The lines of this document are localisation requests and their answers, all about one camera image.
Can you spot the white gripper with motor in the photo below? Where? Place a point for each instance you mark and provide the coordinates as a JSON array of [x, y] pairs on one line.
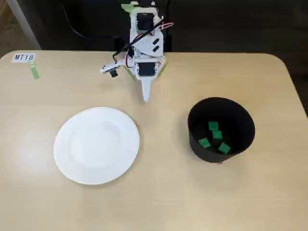
[[146, 69]]

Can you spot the green cube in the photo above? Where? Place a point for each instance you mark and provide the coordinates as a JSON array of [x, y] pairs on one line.
[[217, 134], [224, 148], [204, 142], [213, 125]]

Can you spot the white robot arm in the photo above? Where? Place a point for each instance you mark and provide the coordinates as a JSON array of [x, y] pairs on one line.
[[148, 41]]

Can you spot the black round pot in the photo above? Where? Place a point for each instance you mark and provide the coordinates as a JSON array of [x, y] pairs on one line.
[[235, 113]]

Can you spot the white paper plate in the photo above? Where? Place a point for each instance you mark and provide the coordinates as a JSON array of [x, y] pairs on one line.
[[96, 145]]

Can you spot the green tape strip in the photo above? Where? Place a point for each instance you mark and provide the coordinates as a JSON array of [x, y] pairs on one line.
[[34, 71]]

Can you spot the white MT18 label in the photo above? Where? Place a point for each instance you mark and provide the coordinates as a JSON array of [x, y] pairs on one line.
[[23, 57]]

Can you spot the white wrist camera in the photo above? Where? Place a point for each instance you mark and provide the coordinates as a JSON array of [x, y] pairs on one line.
[[108, 68]]

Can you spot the white metal post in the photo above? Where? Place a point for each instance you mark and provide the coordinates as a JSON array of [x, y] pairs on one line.
[[24, 24]]

